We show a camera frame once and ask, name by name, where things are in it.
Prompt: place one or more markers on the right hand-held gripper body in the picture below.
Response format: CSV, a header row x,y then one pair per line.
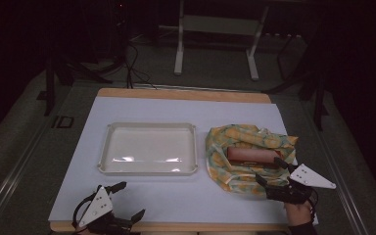
x,y
308,178

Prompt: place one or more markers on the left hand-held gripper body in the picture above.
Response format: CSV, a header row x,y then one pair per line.
x,y
96,206

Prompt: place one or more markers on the reddish brown oblong box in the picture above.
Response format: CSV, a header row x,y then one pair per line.
x,y
251,155

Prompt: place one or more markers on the yellow green patterned cloth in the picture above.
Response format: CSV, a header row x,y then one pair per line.
x,y
222,163

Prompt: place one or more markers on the person's left hand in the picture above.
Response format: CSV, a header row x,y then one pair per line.
x,y
80,231

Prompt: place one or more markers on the person's right hand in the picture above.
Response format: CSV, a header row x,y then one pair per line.
x,y
298,212

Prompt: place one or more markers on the white table mat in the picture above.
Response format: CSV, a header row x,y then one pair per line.
x,y
176,199

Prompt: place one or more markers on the white plastic tray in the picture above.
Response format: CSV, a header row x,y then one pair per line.
x,y
148,150

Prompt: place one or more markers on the black metal stand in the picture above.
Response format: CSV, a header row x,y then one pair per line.
x,y
49,88
319,98

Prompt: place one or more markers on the white metal stand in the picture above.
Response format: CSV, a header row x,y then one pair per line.
x,y
179,49

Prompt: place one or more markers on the metal floor rail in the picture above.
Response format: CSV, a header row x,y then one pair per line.
x,y
342,182
16,176

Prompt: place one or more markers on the black floor bracket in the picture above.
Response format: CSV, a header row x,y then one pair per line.
x,y
63,122

